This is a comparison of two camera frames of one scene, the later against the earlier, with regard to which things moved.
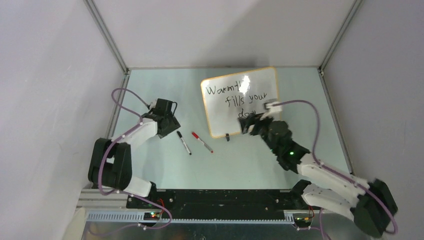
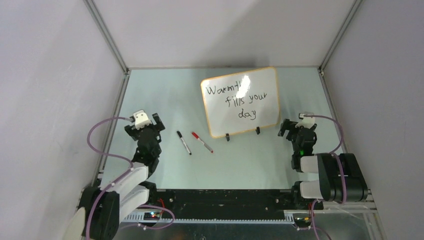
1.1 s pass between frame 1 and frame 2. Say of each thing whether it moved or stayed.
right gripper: moved
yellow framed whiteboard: stayed
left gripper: moved
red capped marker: stayed
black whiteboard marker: stayed
